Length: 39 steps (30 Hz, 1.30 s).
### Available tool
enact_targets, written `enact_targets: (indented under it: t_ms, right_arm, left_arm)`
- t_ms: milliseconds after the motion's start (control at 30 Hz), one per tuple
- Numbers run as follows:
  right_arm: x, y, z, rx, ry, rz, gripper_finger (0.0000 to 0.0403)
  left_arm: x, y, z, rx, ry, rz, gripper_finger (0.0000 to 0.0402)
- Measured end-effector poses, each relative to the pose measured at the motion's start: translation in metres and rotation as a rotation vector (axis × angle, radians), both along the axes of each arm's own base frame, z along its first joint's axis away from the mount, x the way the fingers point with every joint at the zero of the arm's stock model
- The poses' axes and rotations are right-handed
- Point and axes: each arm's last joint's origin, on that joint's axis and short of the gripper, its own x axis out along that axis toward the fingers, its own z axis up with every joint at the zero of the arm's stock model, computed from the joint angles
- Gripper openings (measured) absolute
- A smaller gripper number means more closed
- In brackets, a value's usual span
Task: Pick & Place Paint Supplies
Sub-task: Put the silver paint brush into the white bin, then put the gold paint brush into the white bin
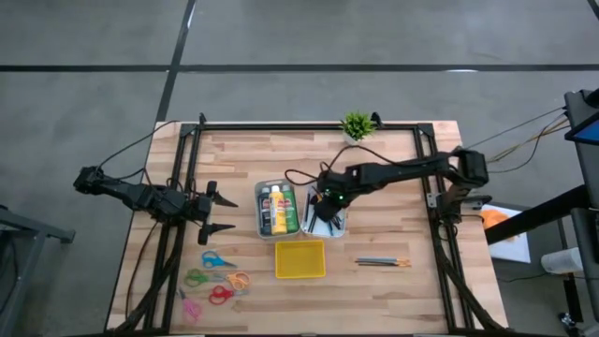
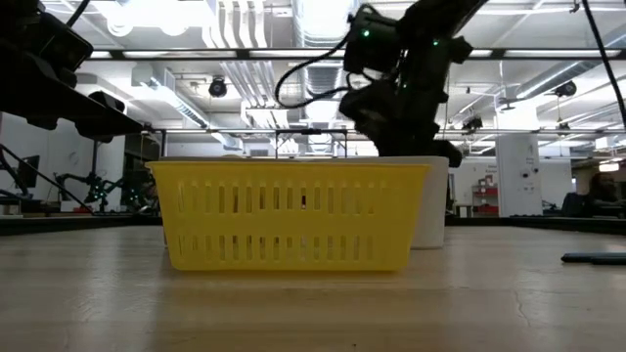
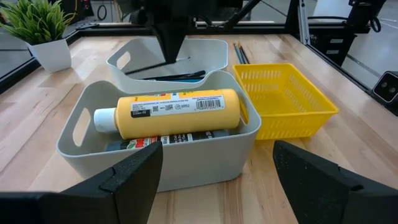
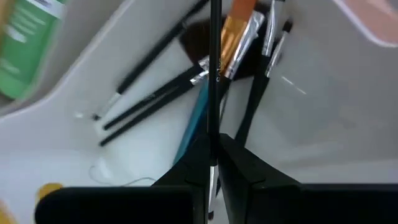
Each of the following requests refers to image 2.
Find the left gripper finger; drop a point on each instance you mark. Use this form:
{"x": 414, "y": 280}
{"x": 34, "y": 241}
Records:
{"x": 107, "y": 101}
{"x": 107, "y": 124}

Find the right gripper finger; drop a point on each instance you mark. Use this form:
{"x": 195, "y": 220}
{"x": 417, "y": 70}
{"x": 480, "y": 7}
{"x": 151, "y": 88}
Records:
{"x": 450, "y": 154}

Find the black and teal paintbrush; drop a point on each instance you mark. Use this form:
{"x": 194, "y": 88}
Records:
{"x": 587, "y": 256}

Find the thin black paintbrush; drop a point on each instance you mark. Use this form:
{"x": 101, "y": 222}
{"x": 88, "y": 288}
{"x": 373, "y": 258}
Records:
{"x": 609, "y": 261}

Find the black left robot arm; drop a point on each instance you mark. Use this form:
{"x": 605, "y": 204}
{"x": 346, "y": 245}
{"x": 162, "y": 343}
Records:
{"x": 14, "y": 19}

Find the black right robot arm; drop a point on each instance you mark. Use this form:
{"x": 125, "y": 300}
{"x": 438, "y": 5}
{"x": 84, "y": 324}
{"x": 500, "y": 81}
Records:
{"x": 430, "y": 29}

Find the background black robot arm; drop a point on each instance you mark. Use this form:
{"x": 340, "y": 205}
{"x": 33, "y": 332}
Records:
{"x": 98, "y": 190}

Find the red shelf cart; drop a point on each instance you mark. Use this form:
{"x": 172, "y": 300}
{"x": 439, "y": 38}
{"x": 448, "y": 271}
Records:
{"x": 484, "y": 191}

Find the white plastic bin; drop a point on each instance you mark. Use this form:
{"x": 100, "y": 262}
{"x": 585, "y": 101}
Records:
{"x": 430, "y": 205}

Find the black computer monitor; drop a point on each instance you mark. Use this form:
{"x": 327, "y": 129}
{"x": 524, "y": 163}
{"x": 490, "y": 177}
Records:
{"x": 30, "y": 171}

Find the black ceiling spotlight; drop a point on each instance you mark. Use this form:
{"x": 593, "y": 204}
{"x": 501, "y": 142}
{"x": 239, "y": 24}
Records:
{"x": 566, "y": 89}
{"x": 217, "y": 88}

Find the yellow slotted plastic basket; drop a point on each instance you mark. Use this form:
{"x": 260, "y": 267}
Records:
{"x": 288, "y": 176}

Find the person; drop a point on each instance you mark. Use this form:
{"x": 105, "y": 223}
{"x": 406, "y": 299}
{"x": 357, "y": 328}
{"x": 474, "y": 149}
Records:
{"x": 601, "y": 188}

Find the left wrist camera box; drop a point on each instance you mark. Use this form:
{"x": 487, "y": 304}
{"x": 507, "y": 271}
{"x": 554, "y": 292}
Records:
{"x": 63, "y": 44}

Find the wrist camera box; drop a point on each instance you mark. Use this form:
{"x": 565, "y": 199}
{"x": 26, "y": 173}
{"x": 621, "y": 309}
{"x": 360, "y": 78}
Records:
{"x": 371, "y": 44}
{"x": 63, "y": 44}

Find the white ventilation duct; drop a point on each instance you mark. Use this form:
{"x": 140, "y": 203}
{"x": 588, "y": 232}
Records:
{"x": 166, "y": 93}

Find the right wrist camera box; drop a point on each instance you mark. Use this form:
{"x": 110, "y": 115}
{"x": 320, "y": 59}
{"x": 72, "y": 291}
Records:
{"x": 371, "y": 44}

